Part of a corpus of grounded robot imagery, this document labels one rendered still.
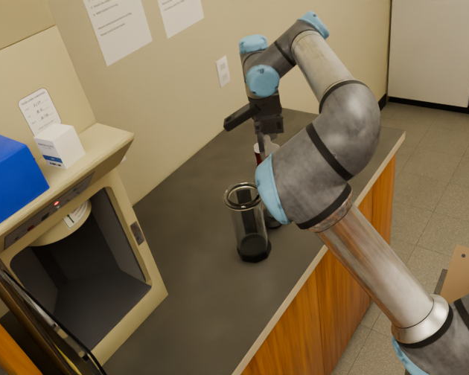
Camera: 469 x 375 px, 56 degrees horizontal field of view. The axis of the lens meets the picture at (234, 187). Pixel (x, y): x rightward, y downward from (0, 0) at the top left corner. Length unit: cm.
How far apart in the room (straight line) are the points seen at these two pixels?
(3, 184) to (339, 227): 54
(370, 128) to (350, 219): 16
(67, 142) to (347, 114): 48
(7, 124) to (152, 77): 86
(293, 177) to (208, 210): 83
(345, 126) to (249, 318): 65
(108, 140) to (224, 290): 59
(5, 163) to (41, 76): 20
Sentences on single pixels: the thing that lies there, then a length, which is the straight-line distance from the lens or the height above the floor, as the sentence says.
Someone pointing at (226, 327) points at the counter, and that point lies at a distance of 120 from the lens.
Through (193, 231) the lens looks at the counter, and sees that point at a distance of 146.
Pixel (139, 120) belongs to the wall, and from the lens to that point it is 162.
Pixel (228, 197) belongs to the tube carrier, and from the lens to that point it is 119.
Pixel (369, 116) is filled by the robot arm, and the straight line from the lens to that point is 74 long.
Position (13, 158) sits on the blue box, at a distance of 76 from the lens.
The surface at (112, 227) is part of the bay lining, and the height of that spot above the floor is 121.
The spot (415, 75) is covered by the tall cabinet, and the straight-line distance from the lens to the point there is 374.
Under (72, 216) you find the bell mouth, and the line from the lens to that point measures 101.
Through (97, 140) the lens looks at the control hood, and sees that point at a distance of 89.
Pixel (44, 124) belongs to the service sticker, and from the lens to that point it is 90.
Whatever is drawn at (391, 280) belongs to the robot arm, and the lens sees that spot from 82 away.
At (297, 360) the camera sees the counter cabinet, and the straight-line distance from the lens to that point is 159.
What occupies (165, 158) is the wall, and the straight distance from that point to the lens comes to 175.
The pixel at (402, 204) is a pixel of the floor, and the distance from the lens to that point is 290.
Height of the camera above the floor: 191
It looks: 38 degrees down
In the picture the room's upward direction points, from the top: 12 degrees counter-clockwise
